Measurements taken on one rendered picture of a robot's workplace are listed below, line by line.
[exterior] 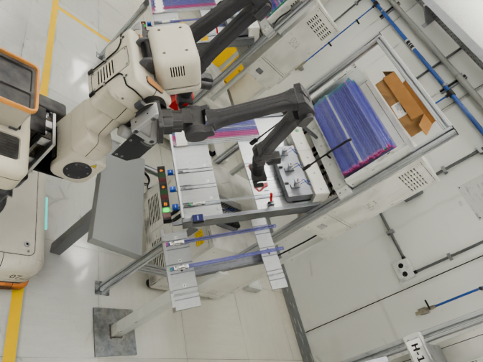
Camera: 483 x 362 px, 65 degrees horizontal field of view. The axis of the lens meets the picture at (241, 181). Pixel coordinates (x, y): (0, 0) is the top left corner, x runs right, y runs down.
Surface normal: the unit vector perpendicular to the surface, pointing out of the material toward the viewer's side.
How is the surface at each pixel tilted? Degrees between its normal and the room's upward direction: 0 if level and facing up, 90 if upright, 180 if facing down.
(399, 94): 80
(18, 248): 0
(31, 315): 0
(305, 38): 90
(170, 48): 48
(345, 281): 90
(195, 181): 42
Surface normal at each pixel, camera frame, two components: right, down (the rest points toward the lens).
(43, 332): 0.74, -0.52
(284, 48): 0.22, 0.78
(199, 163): 0.11, -0.62
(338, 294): -0.64, -0.33
